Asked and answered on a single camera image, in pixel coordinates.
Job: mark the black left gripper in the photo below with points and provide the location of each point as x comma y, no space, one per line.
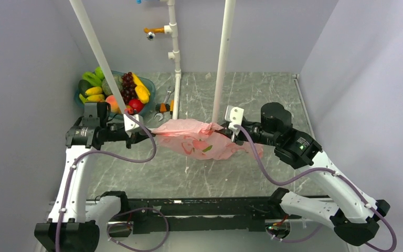
134,137

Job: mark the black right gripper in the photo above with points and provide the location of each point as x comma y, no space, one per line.
236,138

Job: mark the pink peach-print plastic bag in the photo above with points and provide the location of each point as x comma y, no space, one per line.
198,140

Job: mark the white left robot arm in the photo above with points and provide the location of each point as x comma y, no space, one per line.
69,226

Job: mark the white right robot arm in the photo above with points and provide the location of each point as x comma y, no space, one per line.
353,215

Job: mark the peach fake fruit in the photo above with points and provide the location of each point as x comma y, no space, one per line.
113,104

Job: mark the green melon fake fruit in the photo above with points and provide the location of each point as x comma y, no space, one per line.
106,88

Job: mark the dark red grape bunch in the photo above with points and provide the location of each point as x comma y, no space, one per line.
128,88

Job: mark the yellow corn cob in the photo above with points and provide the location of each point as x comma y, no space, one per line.
141,90

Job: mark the yellow banana bunch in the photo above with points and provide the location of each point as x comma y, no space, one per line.
94,94

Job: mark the teal fruit basket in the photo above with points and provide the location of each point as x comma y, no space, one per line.
146,109

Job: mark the green banana bunch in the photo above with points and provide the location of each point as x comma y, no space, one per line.
94,78

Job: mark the dark green avocado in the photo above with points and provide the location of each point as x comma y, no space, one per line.
83,86

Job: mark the silver wrench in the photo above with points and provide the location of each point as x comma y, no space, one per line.
160,116

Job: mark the orange faucet valve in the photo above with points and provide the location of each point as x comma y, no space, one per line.
151,32

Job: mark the white pvc pipe assembly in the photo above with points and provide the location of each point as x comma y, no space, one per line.
172,30

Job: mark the white left slanted pole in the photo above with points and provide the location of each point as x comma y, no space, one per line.
93,41

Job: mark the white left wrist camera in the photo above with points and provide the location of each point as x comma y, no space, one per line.
132,123

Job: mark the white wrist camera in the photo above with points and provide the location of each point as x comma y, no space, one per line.
132,123
234,116

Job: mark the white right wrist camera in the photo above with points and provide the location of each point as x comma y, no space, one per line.
234,116

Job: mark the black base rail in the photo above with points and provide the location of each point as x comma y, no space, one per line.
148,215

